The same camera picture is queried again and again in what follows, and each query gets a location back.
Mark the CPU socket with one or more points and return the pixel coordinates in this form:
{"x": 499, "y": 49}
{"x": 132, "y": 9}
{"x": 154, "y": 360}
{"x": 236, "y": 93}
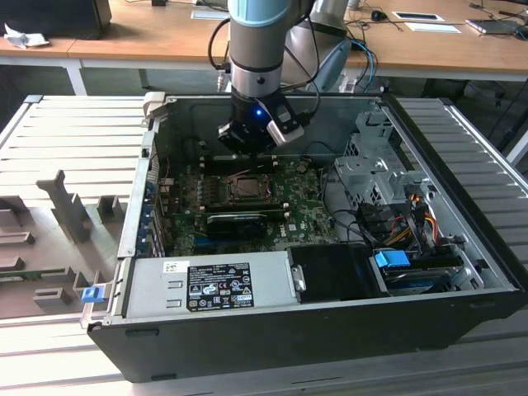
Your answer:
{"x": 246, "y": 201}

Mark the small white green sticker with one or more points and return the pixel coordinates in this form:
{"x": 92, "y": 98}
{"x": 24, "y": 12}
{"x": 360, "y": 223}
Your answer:
{"x": 175, "y": 266}

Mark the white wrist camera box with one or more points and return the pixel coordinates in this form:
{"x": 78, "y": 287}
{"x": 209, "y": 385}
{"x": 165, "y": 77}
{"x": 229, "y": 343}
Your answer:
{"x": 286, "y": 132}

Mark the green RAM stick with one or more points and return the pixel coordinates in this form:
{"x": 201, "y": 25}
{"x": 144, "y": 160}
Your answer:
{"x": 264, "y": 211}
{"x": 33, "y": 274}

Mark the blue plastic latch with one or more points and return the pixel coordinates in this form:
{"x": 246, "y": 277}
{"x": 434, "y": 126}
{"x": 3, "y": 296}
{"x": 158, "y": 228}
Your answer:
{"x": 92, "y": 295}

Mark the black label sticker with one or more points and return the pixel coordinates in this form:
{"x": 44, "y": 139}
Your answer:
{"x": 220, "y": 288}

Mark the green motherboard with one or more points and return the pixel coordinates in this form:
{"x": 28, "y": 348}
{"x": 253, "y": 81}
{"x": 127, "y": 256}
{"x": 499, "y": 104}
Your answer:
{"x": 305, "y": 194}

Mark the wooden desk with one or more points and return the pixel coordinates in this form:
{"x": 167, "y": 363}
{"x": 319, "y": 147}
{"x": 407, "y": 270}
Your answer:
{"x": 144, "y": 37}
{"x": 433, "y": 49}

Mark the black grey PC case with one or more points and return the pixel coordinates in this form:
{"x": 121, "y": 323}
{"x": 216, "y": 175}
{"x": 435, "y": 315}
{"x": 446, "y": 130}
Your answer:
{"x": 288, "y": 346}

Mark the metal drive cage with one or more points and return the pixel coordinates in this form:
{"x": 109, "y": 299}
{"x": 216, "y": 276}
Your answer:
{"x": 371, "y": 173}

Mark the round silver coin battery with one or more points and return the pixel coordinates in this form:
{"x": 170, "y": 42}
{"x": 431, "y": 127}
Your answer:
{"x": 303, "y": 167}

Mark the grey laptop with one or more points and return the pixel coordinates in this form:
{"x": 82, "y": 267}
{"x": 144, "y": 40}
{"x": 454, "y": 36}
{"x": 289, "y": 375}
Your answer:
{"x": 495, "y": 26}

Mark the black graphics card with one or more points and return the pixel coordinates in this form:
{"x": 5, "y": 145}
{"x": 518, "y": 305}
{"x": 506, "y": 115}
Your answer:
{"x": 235, "y": 229}

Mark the black computer mouse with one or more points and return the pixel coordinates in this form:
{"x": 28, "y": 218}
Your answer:
{"x": 378, "y": 15}

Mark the grey parts rack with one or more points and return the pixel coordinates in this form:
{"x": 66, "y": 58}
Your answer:
{"x": 57, "y": 247}

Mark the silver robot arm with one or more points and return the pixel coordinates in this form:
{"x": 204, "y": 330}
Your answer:
{"x": 255, "y": 41}

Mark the grey power supply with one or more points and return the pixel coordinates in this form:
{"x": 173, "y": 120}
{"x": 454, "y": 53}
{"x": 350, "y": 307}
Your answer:
{"x": 144, "y": 288}

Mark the crumpled white cloth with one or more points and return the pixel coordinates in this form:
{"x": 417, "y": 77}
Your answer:
{"x": 24, "y": 38}

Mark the black bay cover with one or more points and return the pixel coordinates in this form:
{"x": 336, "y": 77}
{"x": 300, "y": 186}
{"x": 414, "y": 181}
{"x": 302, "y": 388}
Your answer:
{"x": 330, "y": 272}

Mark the hard disk in blue carrier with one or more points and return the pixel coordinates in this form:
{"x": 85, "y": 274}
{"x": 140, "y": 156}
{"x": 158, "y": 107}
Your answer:
{"x": 389, "y": 260}

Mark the black box device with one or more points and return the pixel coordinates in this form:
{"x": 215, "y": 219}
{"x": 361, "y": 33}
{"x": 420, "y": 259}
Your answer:
{"x": 53, "y": 16}

